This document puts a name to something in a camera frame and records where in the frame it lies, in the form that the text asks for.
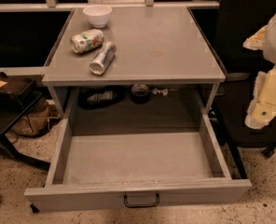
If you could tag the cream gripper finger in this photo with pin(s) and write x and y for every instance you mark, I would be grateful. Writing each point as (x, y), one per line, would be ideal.
(256, 41)
(262, 109)

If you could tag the crumpled white paper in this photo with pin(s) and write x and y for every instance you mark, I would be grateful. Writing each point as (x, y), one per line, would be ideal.
(163, 92)

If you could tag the black bag behind cabinet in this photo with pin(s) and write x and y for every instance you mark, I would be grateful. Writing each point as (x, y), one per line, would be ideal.
(90, 99)

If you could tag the green white drink can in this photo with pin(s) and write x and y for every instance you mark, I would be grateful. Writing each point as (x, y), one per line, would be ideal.
(87, 41)

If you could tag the grey top drawer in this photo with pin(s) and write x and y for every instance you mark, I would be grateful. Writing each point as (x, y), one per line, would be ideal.
(95, 171)

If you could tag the grey cabinet frame with top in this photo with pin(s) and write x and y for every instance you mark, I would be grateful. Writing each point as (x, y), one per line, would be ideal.
(160, 47)

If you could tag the brown bag on floor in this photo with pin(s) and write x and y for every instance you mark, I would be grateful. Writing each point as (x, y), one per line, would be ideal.
(38, 121)

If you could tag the black tape roll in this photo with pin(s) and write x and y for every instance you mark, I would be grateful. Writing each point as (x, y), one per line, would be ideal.
(140, 93)

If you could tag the black side table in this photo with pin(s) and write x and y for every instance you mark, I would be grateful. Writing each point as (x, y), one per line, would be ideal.
(17, 97)

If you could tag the silver slim drink can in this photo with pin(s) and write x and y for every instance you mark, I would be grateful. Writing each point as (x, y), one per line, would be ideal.
(103, 58)

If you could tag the black drawer handle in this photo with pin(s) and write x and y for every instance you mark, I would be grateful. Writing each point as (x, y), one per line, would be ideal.
(144, 201)

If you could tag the white ceramic bowl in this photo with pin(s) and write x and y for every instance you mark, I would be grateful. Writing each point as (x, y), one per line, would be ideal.
(98, 15)

